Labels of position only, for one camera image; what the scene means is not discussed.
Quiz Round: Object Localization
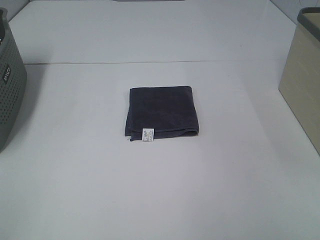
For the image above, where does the dark navy towel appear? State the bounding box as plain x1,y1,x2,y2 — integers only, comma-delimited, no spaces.
124,85,200,141

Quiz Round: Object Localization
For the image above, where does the grey perforated plastic basket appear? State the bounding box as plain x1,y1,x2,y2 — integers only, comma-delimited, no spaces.
0,8,27,149

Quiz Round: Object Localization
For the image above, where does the beige basket with grey rim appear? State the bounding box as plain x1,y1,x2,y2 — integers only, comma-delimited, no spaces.
278,7,320,153

